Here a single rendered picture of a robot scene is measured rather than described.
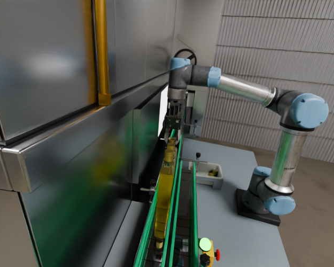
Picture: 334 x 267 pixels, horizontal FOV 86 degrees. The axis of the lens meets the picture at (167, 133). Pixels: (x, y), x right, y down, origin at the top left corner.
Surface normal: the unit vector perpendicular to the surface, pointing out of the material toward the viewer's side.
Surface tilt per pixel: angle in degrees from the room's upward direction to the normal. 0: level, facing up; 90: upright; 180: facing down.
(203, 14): 90
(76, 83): 90
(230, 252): 0
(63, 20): 90
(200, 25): 90
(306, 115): 81
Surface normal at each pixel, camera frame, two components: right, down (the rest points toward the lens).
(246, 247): 0.09, -0.92
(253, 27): -0.29, 0.35
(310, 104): -0.10, 0.23
